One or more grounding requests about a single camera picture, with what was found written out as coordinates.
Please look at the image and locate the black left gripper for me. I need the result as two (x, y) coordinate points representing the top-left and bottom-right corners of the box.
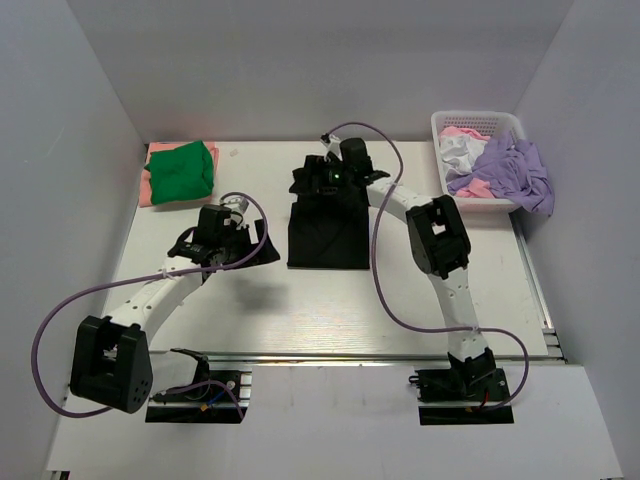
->
(218, 219), (280, 270)

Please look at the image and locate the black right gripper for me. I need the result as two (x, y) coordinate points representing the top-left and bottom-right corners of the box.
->
(291, 155), (355, 196)

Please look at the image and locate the black t shirt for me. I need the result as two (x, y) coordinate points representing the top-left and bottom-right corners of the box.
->
(287, 166), (370, 270)

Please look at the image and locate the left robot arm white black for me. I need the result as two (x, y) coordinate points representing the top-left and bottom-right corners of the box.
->
(70, 201), (280, 413)

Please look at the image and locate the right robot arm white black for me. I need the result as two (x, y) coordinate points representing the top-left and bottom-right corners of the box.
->
(296, 133), (496, 399)

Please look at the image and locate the folded green t shirt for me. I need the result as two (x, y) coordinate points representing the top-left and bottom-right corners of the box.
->
(144, 140), (216, 206)

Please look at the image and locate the folded salmon pink t shirt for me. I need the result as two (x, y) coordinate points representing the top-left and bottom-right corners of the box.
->
(138, 141), (220, 208)

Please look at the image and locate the white t shirt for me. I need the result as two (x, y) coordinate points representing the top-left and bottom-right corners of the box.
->
(440, 134), (488, 182)

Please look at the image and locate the pink t shirt in basket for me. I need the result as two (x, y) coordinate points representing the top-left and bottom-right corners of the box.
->
(439, 126), (494, 199)

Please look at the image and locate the purple t shirt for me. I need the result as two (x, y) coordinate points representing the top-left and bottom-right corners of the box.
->
(473, 132), (555, 216)

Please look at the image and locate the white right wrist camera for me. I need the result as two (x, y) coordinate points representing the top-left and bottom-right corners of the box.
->
(320, 133), (342, 161)

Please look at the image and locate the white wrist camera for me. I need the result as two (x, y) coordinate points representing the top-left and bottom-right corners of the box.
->
(220, 195), (249, 215)
(320, 133), (342, 161)

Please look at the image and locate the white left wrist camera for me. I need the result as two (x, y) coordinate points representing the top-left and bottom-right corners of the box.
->
(220, 195), (249, 215)

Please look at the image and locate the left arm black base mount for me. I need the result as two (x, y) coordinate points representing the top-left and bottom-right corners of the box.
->
(152, 370), (252, 406)

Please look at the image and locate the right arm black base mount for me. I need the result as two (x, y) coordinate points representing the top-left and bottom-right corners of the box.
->
(408, 369), (509, 404)

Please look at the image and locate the aluminium rail at table edge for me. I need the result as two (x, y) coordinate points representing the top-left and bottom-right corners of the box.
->
(150, 223), (562, 362)

